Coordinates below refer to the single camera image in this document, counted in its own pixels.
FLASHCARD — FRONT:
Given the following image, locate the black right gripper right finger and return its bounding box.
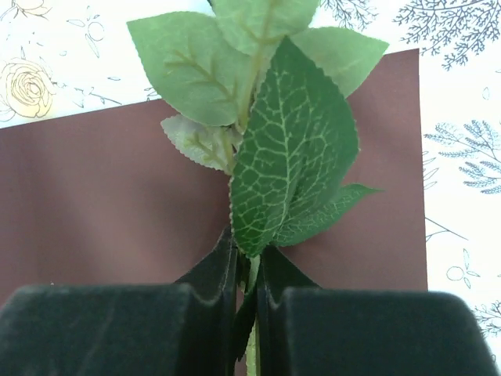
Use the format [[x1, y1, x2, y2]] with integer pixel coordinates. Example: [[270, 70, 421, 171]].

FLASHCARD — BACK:
[[257, 246, 499, 376]]

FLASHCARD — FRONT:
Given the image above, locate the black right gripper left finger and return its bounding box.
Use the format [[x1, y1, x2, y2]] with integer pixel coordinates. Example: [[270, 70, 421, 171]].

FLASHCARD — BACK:
[[1, 229, 237, 375]]

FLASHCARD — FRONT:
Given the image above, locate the red paper bouquet wrap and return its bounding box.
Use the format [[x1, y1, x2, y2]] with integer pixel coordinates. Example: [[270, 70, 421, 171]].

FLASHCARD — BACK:
[[1, 50, 427, 298]]

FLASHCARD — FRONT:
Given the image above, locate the pink artificial flower bunch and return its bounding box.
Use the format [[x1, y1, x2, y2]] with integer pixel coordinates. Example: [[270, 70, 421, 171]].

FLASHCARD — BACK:
[[127, 1, 389, 374]]

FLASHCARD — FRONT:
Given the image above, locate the floral patterned table mat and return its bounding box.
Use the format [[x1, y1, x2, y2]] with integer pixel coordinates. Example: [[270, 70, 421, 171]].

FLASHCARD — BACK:
[[1, 1, 500, 355]]

